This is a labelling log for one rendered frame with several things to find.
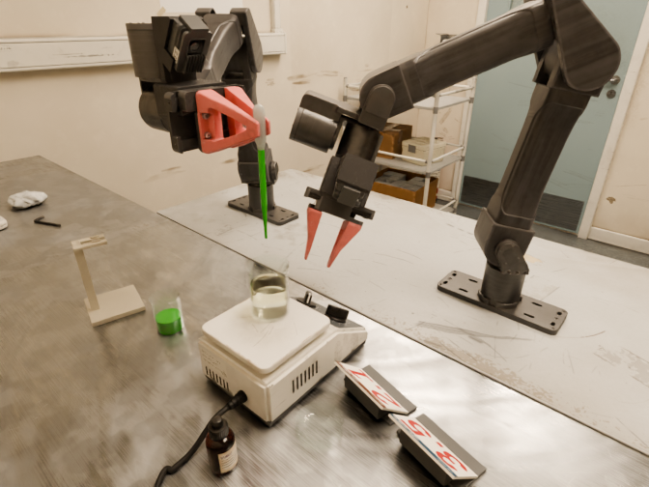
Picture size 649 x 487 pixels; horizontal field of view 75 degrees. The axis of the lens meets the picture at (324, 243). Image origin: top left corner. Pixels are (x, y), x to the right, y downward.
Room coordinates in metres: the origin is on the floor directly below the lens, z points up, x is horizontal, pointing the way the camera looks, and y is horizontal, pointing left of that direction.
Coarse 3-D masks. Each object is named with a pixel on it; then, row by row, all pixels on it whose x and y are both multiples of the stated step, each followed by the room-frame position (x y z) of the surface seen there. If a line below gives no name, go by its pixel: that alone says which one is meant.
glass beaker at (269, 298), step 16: (272, 256) 0.48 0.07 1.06; (256, 272) 0.47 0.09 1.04; (272, 272) 0.48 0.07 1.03; (288, 272) 0.45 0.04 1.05; (256, 288) 0.43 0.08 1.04; (272, 288) 0.43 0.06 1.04; (288, 288) 0.45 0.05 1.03; (256, 304) 0.43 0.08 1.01; (272, 304) 0.43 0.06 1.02; (288, 304) 0.45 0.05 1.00; (272, 320) 0.43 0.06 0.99
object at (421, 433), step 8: (400, 416) 0.34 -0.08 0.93; (408, 424) 0.32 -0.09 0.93; (416, 424) 0.34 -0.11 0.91; (416, 432) 0.32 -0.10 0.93; (424, 432) 0.33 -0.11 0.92; (424, 440) 0.30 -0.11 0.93; (432, 440) 0.32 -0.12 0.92; (432, 448) 0.29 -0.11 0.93; (440, 448) 0.30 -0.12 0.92; (440, 456) 0.28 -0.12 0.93; (448, 456) 0.29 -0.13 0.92; (448, 464) 0.28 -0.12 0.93; (456, 464) 0.28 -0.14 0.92; (456, 472) 0.27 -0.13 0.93; (464, 472) 0.28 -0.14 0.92
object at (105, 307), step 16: (80, 240) 0.58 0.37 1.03; (96, 240) 0.58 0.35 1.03; (80, 256) 0.57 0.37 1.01; (80, 272) 0.56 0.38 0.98; (128, 288) 0.63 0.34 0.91; (96, 304) 0.57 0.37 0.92; (112, 304) 0.58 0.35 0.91; (128, 304) 0.58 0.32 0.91; (96, 320) 0.54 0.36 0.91; (112, 320) 0.55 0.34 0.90
